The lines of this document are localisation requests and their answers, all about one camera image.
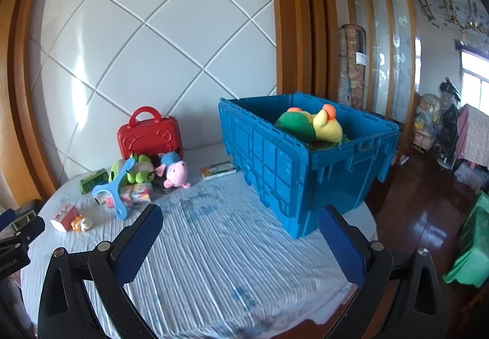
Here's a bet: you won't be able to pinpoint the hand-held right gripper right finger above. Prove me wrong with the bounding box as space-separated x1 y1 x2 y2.
318 205 447 339

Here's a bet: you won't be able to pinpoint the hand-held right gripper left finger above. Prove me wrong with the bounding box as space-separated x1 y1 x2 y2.
37 204 164 339

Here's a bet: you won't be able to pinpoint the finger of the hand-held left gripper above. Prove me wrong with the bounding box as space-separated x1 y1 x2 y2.
0 219 45 249
0 209 17 230

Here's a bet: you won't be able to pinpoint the green frog plush toy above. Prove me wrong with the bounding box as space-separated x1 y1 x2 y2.
109 154 156 185

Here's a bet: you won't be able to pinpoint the blue pink pig plush toy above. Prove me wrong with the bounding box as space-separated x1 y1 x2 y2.
155 151 192 190

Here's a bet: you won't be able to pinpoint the blue plastic crate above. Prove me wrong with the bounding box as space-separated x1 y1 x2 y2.
219 92 400 239

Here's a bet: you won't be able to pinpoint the dark patterned box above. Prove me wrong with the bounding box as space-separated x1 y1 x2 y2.
9 202 39 230

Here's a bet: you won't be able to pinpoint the red white small carton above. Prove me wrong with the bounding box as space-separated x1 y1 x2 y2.
50 203 82 233

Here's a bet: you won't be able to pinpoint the orange white small toy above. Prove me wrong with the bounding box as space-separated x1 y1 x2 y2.
71 216 93 233

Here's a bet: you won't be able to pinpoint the blue plastic forked toy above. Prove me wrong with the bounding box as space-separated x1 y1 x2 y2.
91 157 136 220

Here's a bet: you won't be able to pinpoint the small green box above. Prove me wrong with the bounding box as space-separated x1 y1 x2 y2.
79 168 109 194

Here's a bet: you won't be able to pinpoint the red toy suitcase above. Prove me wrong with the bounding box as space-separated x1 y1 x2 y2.
117 106 184 162

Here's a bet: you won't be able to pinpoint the flat orange green box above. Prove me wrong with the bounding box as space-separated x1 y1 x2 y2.
200 162 237 181

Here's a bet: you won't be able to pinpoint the green yellow plush toy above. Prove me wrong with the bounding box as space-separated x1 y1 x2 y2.
274 104 350 150

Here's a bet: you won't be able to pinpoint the green cloth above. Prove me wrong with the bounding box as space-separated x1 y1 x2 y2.
443 190 489 288

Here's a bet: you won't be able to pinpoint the pile of bags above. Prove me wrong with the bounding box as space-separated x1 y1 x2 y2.
414 93 444 145

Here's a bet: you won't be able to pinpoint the dark hanging clothing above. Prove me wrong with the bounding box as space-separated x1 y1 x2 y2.
437 81 464 160

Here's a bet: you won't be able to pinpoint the pink blanket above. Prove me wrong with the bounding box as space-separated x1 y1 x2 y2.
454 104 489 171

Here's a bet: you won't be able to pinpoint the rolled patterned carpet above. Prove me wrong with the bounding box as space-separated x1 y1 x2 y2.
338 24 368 108

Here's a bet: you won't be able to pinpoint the wooden slatted partition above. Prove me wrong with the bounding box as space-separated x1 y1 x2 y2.
340 0 421 126

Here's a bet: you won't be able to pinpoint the window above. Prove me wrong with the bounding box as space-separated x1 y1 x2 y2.
460 50 489 110

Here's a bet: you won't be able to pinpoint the hanging wall decorations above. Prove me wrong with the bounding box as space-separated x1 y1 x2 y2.
414 0 489 36

